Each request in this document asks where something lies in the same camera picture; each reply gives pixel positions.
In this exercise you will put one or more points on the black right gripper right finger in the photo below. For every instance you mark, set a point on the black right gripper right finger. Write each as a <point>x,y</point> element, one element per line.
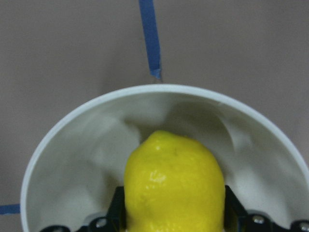
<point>235,214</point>

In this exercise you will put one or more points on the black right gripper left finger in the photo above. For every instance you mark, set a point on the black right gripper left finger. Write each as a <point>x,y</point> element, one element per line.
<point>116,215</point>

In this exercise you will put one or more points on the cream ceramic bowl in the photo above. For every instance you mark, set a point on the cream ceramic bowl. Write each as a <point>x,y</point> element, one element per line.
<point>76,167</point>

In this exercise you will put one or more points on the yellow lemon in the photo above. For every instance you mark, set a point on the yellow lemon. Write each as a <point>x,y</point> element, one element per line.
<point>173,184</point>

